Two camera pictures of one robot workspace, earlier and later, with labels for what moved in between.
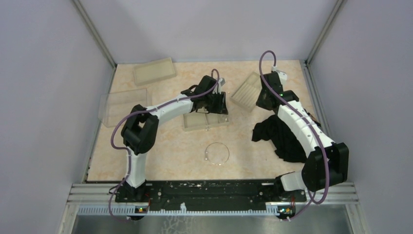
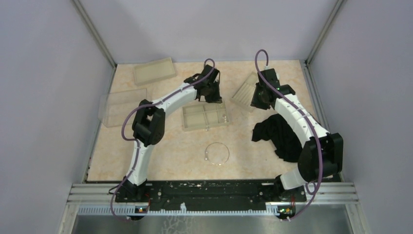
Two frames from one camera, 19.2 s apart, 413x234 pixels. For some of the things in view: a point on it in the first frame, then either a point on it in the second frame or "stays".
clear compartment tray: [201, 120] stays
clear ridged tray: [247, 94] stays
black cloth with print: [274, 130] stays
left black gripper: [221, 107] -> [217, 99]
